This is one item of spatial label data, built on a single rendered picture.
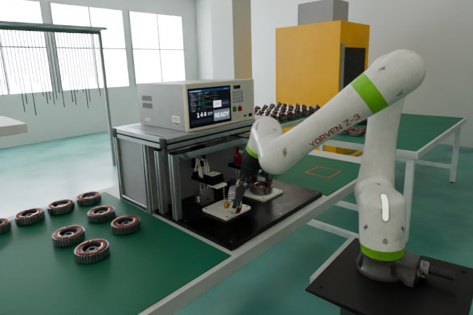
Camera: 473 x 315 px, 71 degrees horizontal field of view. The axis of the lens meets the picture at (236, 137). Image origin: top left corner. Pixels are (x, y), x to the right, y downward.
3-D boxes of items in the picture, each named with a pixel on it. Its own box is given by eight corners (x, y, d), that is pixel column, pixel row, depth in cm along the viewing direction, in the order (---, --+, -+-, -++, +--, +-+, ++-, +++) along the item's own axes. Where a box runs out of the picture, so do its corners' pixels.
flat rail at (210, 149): (269, 136, 176) (269, 131, 175) (174, 163, 132) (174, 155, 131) (267, 136, 177) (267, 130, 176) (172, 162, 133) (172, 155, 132)
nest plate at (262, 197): (282, 193, 162) (282, 190, 161) (263, 202, 151) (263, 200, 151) (259, 185, 172) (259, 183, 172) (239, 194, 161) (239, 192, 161)
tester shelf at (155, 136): (272, 124, 177) (272, 116, 176) (166, 150, 129) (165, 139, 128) (215, 117, 207) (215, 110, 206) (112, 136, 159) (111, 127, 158)
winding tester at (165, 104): (254, 119, 170) (253, 79, 166) (188, 132, 140) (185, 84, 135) (204, 113, 197) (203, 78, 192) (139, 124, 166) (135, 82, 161)
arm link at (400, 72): (427, 76, 95) (402, 42, 95) (442, 76, 83) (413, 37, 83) (371, 113, 101) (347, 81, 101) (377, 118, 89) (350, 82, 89)
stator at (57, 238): (82, 230, 134) (81, 221, 133) (88, 241, 125) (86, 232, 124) (51, 238, 128) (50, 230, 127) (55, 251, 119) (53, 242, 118)
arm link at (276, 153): (360, 99, 102) (344, 76, 96) (378, 121, 93) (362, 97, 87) (267, 162, 113) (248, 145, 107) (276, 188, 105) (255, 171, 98)
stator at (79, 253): (70, 266, 109) (68, 256, 109) (81, 248, 120) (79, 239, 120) (105, 263, 111) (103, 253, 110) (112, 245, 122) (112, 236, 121)
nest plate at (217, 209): (250, 209, 145) (250, 206, 144) (226, 221, 134) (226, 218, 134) (226, 200, 155) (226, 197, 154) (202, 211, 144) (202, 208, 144)
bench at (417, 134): (459, 181, 380) (467, 117, 364) (410, 248, 249) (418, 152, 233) (364, 164, 454) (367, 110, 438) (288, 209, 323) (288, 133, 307)
